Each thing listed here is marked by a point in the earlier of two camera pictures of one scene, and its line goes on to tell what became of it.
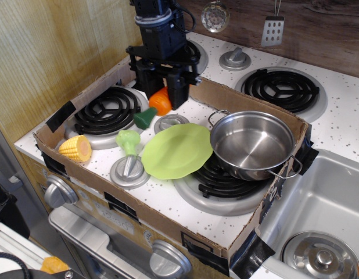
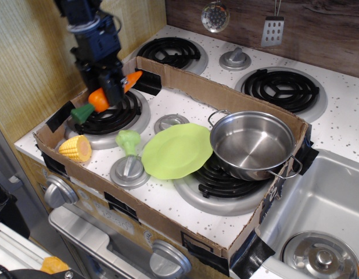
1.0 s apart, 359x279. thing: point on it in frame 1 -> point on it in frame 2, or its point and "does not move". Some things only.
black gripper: x=163 y=43 -> x=97 y=46
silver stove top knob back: x=235 y=60 does not move
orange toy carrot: x=160 y=102 -> x=97 y=100
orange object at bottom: x=53 y=265 does not move
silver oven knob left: x=58 y=192 does not move
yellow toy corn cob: x=78 y=147 does not move
